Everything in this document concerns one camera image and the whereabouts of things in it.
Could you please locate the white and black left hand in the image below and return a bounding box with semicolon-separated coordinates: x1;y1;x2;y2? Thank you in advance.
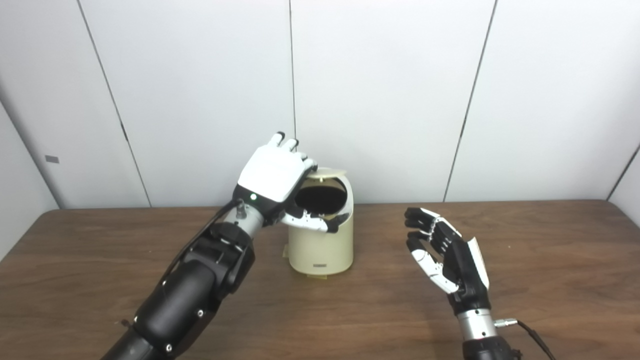
233;131;351;235

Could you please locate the white and black right hand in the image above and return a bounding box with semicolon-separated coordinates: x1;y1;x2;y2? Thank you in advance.
404;207;492;316

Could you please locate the round cream bin lid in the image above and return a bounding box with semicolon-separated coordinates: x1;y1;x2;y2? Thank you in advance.
305;167;348;181

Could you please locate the cream-colored bin body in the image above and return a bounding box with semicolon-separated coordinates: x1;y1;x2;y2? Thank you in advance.
286;172;355;276

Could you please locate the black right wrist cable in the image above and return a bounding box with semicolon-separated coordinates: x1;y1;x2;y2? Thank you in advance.
495;318;557;360

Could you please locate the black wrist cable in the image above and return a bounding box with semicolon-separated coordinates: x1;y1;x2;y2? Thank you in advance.
160;199;246;291
495;318;557;360

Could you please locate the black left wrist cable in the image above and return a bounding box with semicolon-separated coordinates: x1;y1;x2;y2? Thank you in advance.
160;199;246;291

